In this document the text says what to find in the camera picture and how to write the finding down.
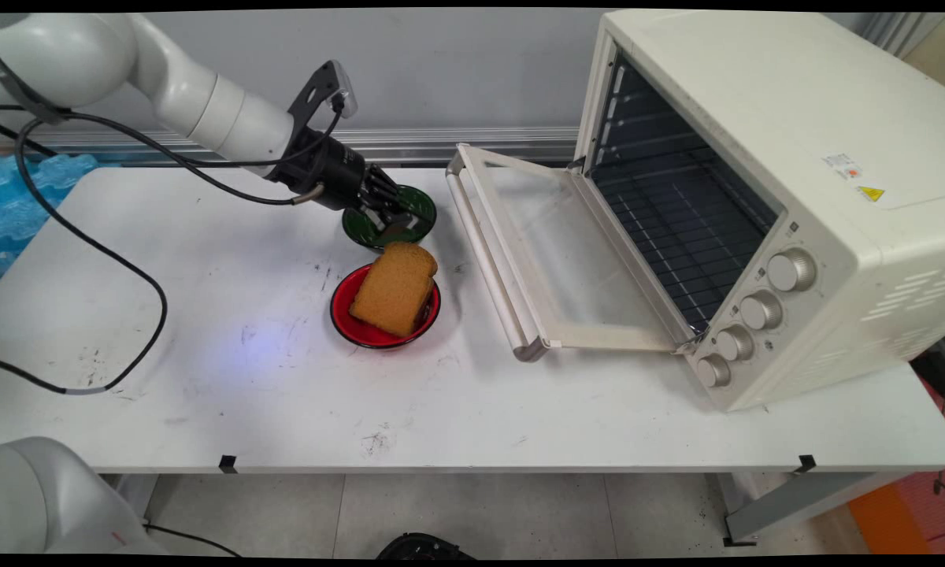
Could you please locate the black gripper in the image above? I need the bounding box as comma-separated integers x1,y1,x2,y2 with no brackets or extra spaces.
306,140,423,239

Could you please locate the cream glass oven door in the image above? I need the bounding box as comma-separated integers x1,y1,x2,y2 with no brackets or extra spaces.
446,143,706,363

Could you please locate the white robot base link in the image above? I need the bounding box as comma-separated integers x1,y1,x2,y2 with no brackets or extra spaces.
0,437,166,556

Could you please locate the green bowl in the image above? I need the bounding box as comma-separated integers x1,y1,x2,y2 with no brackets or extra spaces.
342,184,438,253

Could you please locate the brown bread slice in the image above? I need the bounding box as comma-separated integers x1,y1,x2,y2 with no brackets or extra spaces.
349,241,439,338

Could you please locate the red bowl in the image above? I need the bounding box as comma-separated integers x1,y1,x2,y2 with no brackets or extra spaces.
330,264,442,350

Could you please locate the black round floor object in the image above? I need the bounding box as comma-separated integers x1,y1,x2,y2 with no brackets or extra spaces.
376,532,477,560

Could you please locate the blue plastic sheet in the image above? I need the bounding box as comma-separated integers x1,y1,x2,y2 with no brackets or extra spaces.
0,153,100,286

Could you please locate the cream toaster oven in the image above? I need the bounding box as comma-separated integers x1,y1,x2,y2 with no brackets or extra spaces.
573,9,945,413

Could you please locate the large beige oven knob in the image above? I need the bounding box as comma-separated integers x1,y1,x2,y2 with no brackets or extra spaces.
766,248,818,294

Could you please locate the white label sticker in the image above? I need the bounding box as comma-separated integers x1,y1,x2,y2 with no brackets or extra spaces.
822,152,864,181

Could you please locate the grey table leg beam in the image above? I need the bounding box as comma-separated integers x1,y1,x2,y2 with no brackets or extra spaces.
721,471,906,547

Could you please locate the orange floor object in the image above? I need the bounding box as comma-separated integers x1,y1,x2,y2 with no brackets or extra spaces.
847,480,934,556

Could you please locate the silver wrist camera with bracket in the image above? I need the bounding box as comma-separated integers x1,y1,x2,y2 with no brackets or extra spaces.
287,60,358,135

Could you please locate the dark wire oven rack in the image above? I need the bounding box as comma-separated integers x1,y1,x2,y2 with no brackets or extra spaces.
597,154,766,332

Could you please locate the thin black floor cable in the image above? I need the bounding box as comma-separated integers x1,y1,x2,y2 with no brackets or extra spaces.
142,522,243,558

